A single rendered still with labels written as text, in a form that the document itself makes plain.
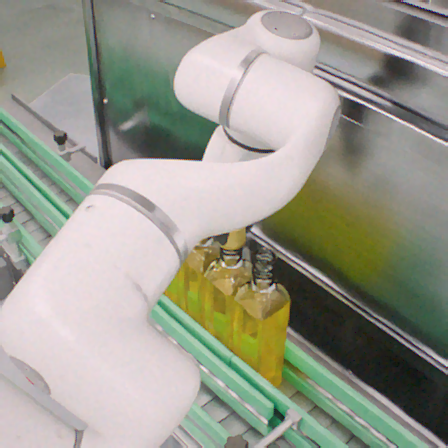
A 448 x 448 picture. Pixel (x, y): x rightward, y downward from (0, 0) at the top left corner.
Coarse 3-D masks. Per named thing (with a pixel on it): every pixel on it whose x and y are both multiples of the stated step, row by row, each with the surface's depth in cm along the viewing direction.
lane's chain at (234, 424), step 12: (0, 192) 129; (12, 204) 126; (24, 216) 122; (36, 228) 119; (36, 240) 116; (48, 240) 116; (204, 384) 91; (204, 396) 89; (216, 396) 89; (204, 408) 87; (216, 408) 87; (228, 408) 87; (216, 420) 86; (228, 420) 86; (240, 420) 86; (228, 432) 84; (240, 432) 84; (252, 432) 84; (252, 444) 82
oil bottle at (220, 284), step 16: (208, 272) 81; (224, 272) 80; (240, 272) 80; (208, 288) 83; (224, 288) 80; (208, 304) 85; (224, 304) 81; (208, 320) 87; (224, 320) 83; (224, 336) 86
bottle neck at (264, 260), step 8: (264, 248) 75; (256, 256) 75; (264, 256) 76; (272, 256) 75; (256, 264) 74; (264, 264) 73; (272, 264) 74; (256, 272) 75; (264, 272) 74; (272, 272) 75; (256, 280) 76; (264, 280) 75; (272, 280) 76; (256, 288) 76; (264, 288) 76; (272, 288) 77
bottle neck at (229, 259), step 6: (222, 252) 79; (228, 252) 78; (234, 252) 78; (240, 252) 79; (222, 258) 79; (228, 258) 79; (234, 258) 79; (240, 258) 79; (222, 264) 80; (228, 264) 79; (234, 264) 79; (240, 264) 80
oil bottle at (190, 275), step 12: (216, 240) 84; (192, 252) 83; (204, 252) 83; (216, 252) 84; (192, 264) 83; (204, 264) 83; (180, 276) 87; (192, 276) 85; (180, 288) 89; (192, 288) 86; (180, 300) 91; (192, 300) 88; (192, 312) 90; (204, 324) 90
